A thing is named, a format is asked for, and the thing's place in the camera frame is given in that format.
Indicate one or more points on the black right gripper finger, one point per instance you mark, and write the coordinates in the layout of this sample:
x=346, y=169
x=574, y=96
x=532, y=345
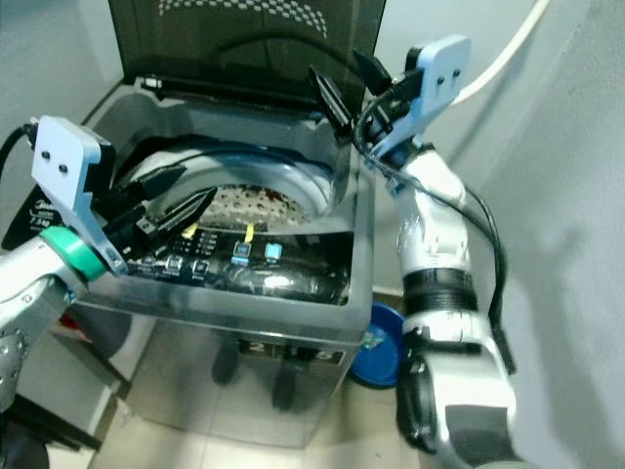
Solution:
x=334, y=100
x=376, y=74

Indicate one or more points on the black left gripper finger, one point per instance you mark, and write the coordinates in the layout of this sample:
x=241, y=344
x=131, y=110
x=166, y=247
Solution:
x=156, y=180
x=186, y=213

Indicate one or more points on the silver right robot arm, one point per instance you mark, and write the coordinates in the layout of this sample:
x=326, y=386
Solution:
x=444, y=293

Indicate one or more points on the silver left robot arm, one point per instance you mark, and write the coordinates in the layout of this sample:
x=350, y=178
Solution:
x=34, y=293

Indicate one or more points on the grey top-load washing machine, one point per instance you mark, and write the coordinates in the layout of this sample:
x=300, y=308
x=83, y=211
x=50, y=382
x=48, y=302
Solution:
x=234, y=386

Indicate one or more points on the small yellow tag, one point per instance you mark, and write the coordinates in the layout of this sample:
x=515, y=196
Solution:
x=249, y=234

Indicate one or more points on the perforated steel washer drum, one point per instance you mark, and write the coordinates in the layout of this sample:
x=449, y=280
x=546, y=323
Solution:
x=254, y=200

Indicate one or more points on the black Midea label card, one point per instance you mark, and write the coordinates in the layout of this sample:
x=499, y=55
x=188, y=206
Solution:
x=44, y=217

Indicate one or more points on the dark translucent washer lid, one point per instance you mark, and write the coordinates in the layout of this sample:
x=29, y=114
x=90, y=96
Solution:
x=234, y=34

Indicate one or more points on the blue plastic basin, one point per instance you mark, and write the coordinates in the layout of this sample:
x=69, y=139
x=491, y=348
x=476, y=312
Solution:
x=376, y=347

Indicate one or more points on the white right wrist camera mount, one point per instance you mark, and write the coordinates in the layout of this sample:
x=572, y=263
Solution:
x=437, y=83

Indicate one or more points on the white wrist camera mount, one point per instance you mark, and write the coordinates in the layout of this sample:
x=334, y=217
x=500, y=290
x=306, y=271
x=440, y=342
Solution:
x=66, y=161
x=437, y=83

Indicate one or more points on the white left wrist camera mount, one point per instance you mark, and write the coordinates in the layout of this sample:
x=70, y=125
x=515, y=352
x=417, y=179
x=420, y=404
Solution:
x=66, y=161

